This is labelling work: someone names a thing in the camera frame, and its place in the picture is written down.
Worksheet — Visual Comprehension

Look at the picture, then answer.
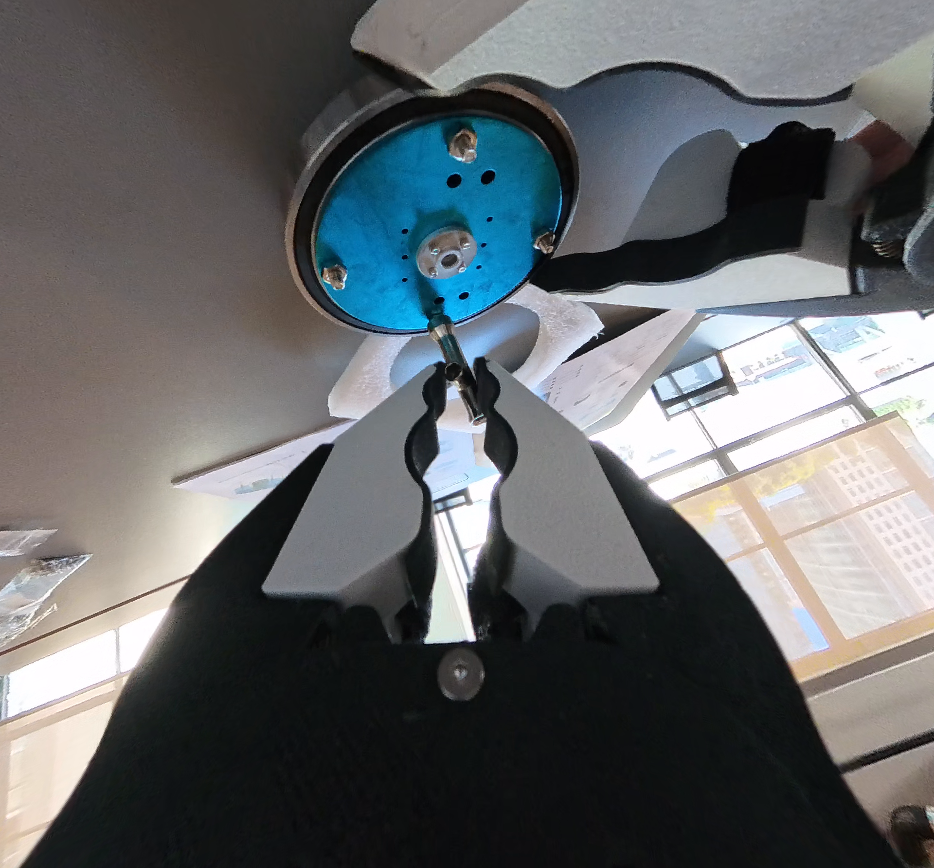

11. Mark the metal cross socket wrench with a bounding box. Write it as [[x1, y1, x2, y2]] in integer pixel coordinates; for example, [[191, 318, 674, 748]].
[[427, 313, 488, 425]]

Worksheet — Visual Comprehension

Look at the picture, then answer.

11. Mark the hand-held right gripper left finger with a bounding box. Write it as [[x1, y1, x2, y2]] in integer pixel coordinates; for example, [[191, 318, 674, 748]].
[[261, 363, 446, 641]]

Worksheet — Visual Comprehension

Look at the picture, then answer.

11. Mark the large window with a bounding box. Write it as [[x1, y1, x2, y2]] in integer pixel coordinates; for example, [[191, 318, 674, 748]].
[[0, 313, 934, 868]]

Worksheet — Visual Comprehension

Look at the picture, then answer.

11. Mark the person's left hand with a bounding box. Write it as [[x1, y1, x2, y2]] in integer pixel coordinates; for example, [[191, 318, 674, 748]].
[[855, 118, 919, 179]]

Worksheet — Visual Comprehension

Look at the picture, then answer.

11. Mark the blue disc with black rim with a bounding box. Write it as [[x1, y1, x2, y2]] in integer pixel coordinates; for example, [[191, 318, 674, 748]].
[[286, 76, 581, 335]]

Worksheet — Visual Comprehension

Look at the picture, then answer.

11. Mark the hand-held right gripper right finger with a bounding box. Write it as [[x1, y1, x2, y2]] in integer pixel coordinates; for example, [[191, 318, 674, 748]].
[[470, 357, 661, 637]]

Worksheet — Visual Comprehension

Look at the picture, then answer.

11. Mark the white foam sheet with hole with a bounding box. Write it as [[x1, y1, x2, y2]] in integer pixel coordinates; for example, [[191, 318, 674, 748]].
[[328, 297, 608, 437]]

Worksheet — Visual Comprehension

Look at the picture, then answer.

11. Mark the instruction sheet with circuit board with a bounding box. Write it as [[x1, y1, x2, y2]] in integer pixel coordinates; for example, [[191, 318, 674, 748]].
[[540, 309, 707, 440]]

